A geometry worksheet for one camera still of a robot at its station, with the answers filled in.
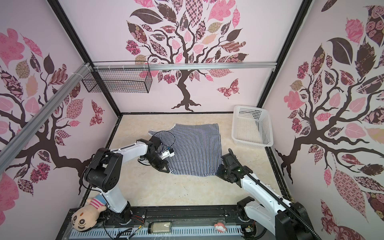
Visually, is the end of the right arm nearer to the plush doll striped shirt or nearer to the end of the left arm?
the end of the left arm

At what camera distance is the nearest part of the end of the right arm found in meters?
0.60

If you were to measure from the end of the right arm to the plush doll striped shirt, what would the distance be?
2.01ft

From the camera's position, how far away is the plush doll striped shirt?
666 millimetres

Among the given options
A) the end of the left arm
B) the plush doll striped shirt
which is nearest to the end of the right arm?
the end of the left arm
